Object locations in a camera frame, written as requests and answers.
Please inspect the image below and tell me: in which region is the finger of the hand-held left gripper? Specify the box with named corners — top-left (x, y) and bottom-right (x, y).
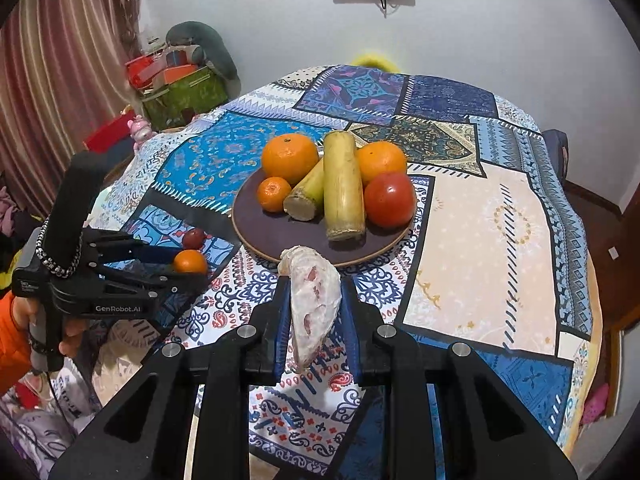
top-left (95, 263), bottom-right (210, 297)
top-left (82, 230), bottom-right (177, 264)

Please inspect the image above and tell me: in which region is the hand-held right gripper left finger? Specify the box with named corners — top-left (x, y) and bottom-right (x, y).
top-left (47, 275), bottom-right (293, 480)

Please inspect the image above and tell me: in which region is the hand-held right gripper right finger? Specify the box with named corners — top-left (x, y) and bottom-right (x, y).
top-left (340, 276), bottom-right (578, 480)

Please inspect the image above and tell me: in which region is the small tangerine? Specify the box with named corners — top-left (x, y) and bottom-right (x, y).
top-left (256, 176), bottom-right (292, 213)
top-left (172, 249), bottom-right (208, 275)

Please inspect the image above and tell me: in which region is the pale sweet potato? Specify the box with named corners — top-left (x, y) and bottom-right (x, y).
top-left (278, 245), bottom-right (344, 368)

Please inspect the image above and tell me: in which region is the purple round plate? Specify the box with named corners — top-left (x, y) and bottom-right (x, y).
top-left (231, 159), bottom-right (426, 267)

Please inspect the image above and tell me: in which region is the short sugarcane piece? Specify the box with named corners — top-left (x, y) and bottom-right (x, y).
top-left (283, 157), bottom-right (326, 222)

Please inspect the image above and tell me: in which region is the red tomato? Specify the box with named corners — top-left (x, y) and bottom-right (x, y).
top-left (363, 172), bottom-right (417, 228)

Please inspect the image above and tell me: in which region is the long sugarcane piece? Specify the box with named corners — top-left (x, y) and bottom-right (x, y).
top-left (322, 131), bottom-right (367, 242)

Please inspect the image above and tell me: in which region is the large orange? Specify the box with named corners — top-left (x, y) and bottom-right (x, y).
top-left (261, 133), bottom-right (321, 188)

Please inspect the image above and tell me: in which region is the medium orange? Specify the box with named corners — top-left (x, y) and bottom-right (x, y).
top-left (356, 141), bottom-right (408, 186)

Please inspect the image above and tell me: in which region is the person's left forearm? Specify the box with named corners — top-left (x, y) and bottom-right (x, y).
top-left (0, 292), bottom-right (33, 397)

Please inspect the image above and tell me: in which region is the person's left hand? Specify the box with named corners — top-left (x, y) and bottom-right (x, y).
top-left (14, 299), bottom-right (90, 361)

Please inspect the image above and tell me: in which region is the pink plush toy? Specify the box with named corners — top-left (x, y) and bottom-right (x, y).
top-left (127, 115), bottom-right (154, 151)

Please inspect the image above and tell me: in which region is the red cardboard box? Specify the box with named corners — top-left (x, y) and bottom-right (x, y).
top-left (82, 112), bottom-right (136, 154)

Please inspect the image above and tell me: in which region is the green storage box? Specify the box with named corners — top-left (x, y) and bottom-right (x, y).
top-left (141, 67), bottom-right (231, 132)

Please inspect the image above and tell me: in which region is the blue patchwork tablecloth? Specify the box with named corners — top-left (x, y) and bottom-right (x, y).
top-left (92, 64), bottom-right (603, 480)

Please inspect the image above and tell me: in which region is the orange box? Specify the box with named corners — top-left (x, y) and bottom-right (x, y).
top-left (165, 62), bottom-right (202, 84)

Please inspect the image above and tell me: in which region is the red toy box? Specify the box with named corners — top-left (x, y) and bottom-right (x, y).
top-left (125, 55), bottom-right (162, 89)

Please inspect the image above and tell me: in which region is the striped brown curtain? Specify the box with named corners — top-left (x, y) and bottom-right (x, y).
top-left (0, 0), bottom-right (146, 206)

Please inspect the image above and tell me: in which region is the pink fluffy cloth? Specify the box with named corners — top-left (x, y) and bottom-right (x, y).
top-left (582, 382), bottom-right (611, 427)

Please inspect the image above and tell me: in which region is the grey chair back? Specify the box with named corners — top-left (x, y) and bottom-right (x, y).
top-left (542, 129), bottom-right (571, 182)

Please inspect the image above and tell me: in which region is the braided wrist strap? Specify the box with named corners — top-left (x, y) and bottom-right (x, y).
top-left (37, 220), bottom-right (84, 279)

